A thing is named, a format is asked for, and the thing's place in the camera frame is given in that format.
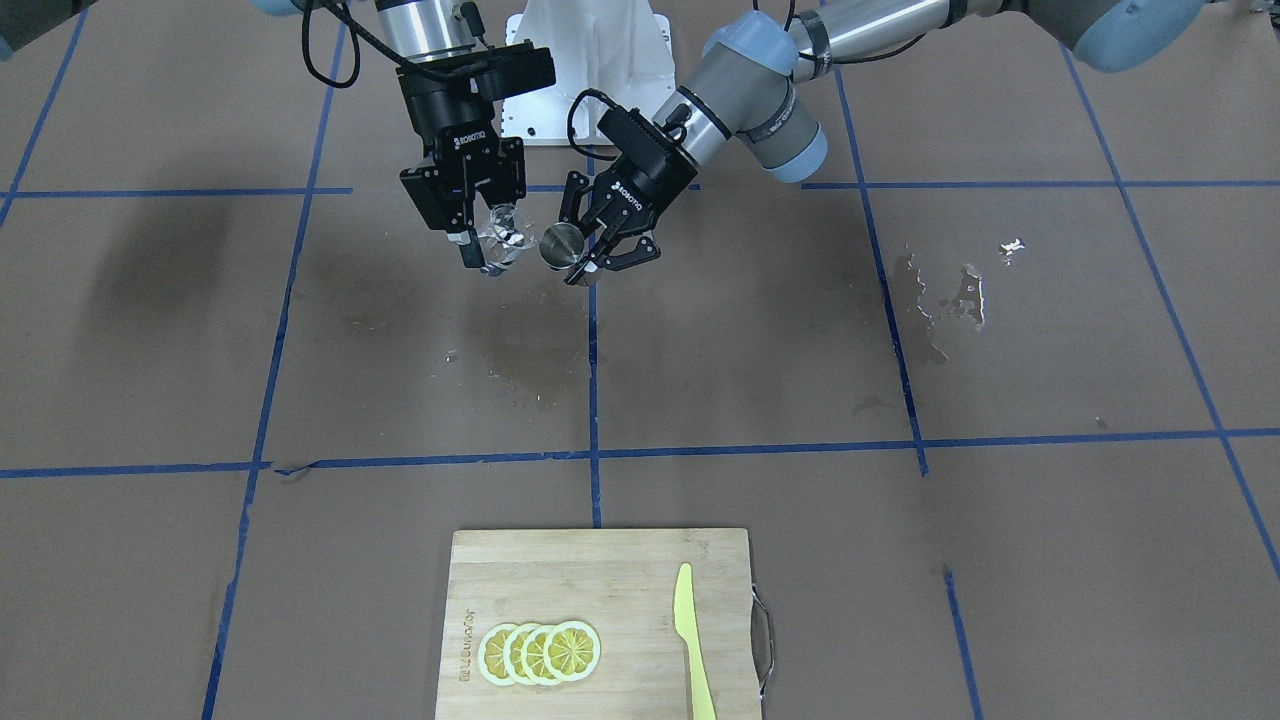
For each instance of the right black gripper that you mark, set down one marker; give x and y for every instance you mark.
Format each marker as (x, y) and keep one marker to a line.
(437, 112)

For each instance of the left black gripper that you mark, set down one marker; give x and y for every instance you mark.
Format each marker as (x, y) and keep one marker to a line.
(650, 168)

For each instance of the clear glass shaker cup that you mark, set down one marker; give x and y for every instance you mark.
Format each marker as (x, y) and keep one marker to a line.
(509, 234)

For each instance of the steel jigger measuring cup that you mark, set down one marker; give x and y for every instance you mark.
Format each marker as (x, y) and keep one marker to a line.
(564, 248)

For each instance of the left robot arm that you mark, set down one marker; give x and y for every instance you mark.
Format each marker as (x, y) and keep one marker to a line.
(744, 89)

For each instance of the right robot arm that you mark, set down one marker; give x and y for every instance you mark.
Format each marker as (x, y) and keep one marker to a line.
(450, 78)

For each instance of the bamboo cutting board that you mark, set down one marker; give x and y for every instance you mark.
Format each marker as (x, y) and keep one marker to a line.
(621, 582)

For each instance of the yellow plastic knife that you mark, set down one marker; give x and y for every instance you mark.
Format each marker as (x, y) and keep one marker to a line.
(686, 627)

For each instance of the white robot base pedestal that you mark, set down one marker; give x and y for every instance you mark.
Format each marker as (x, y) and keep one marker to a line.
(622, 48)

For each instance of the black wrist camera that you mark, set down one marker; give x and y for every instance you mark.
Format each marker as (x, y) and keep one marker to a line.
(514, 70)

